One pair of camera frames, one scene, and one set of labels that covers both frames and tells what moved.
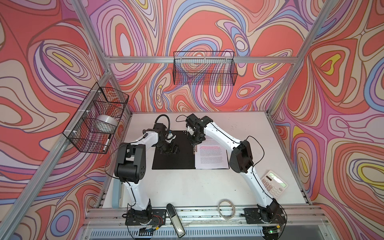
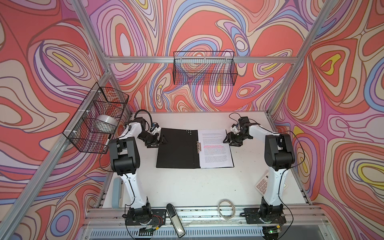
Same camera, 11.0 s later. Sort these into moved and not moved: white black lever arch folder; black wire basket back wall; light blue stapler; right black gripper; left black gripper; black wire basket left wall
Moved: left black gripper; right black gripper
Not moved: white black lever arch folder; black wire basket back wall; light blue stapler; black wire basket left wall
